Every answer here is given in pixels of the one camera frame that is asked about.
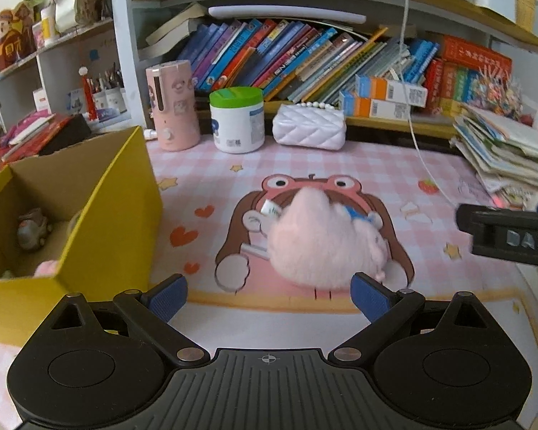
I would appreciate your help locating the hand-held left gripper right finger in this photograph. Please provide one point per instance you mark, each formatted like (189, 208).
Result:
(368, 296)

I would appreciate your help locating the orange and blue box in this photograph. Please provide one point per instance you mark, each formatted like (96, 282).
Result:
(392, 92)
(372, 108)

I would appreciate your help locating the red paper pile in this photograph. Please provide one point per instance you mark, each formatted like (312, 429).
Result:
(22, 136)

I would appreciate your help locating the black keyboard piano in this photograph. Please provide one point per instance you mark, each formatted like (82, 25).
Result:
(71, 132)

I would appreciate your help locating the small pink toy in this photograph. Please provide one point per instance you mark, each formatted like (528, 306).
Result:
(45, 268)

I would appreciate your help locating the fortune god figure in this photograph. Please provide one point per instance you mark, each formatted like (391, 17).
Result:
(11, 38)

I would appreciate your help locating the small grey toy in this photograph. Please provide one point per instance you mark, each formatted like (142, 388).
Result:
(33, 230)

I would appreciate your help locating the yellow cardboard box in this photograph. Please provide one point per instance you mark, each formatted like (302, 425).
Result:
(112, 215)

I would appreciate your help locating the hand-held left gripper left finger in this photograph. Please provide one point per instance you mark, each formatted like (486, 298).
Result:
(170, 298)

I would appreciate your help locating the white flat board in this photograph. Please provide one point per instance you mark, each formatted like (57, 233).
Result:
(287, 14)

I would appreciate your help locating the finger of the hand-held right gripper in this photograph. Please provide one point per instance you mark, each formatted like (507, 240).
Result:
(484, 216)

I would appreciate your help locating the cartoon printed desk mat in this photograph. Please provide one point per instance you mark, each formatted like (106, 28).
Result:
(453, 295)

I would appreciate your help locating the thick worn book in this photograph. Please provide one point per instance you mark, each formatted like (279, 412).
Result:
(175, 27)

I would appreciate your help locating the white box red label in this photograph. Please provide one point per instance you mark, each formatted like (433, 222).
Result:
(41, 101)

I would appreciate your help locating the pink checkered tablecloth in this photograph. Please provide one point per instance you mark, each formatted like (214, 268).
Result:
(385, 152)

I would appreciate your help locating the white bottle yellow label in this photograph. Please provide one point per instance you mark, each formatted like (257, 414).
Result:
(48, 29)

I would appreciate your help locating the pink plush toy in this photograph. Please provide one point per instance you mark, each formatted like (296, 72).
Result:
(323, 242)

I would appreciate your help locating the pink cartoon dispenser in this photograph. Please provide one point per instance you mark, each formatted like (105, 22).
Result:
(172, 107)

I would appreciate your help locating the stack of booklets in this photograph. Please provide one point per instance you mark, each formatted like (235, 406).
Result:
(506, 152)

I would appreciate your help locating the row of leaning books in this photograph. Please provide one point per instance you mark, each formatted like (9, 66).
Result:
(296, 53)

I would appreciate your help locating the white canister green lid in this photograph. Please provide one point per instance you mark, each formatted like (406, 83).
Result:
(236, 121)

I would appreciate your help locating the white quilted purse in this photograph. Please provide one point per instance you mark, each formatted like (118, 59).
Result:
(309, 125)

